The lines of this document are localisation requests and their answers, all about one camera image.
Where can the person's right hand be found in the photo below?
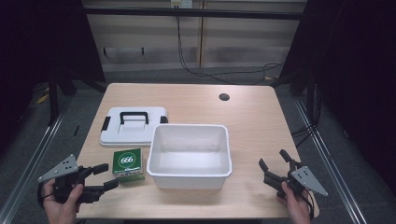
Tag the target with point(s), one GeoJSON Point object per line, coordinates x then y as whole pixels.
{"type": "Point", "coordinates": [297, 208]}

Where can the white plastic storage box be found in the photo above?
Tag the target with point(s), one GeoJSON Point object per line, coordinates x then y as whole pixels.
{"type": "Point", "coordinates": [190, 155]}

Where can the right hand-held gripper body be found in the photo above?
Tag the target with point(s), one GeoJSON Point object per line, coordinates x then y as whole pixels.
{"type": "Point", "coordinates": [306, 179]}

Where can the black metal stand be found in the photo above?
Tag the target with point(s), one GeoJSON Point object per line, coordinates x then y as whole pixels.
{"type": "Point", "coordinates": [53, 99]}

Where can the black horizontal bar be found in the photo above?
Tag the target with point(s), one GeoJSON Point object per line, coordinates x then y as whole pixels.
{"type": "Point", "coordinates": [193, 13]}

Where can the person's left hand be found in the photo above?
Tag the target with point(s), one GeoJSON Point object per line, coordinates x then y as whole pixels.
{"type": "Point", "coordinates": [60, 211]}

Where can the white wall socket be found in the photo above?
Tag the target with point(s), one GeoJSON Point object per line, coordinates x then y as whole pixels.
{"type": "Point", "coordinates": [181, 3]}

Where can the green cardboard box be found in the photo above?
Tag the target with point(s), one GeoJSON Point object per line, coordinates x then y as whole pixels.
{"type": "Point", "coordinates": [127, 163]}

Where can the small black stick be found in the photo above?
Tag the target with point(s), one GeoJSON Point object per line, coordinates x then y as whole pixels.
{"type": "Point", "coordinates": [76, 130]}

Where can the black curtain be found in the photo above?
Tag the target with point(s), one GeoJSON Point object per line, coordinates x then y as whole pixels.
{"type": "Point", "coordinates": [40, 40]}
{"type": "Point", "coordinates": [358, 77]}

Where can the metal floor rail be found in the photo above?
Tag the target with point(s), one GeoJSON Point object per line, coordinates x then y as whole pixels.
{"type": "Point", "coordinates": [330, 161]}
{"type": "Point", "coordinates": [28, 171]}

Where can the yellow floor tape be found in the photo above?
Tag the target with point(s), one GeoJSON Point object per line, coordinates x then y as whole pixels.
{"type": "Point", "coordinates": [42, 98]}

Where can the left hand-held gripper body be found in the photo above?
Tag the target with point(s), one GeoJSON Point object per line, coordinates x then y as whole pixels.
{"type": "Point", "coordinates": [63, 169]}

